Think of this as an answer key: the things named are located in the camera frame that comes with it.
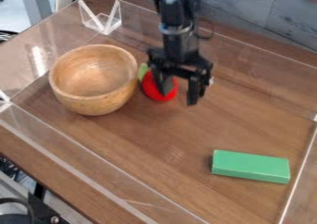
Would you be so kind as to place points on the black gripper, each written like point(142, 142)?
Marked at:
point(178, 59)

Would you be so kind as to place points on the red felt fruit green leaf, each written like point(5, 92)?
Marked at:
point(149, 87)

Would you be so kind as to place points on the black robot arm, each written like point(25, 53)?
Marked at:
point(178, 17)

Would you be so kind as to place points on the wooden bowl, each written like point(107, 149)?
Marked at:
point(94, 79)

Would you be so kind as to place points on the green rectangular block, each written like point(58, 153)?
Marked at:
point(249, 166)

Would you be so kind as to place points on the black clamp under table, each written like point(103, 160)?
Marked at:
point(38, 212)

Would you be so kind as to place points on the clear acrylic corner bracket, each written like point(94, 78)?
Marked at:
point(100, 22)

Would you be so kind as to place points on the clear acrylic tray enclosure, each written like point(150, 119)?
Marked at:
point(134, 167)

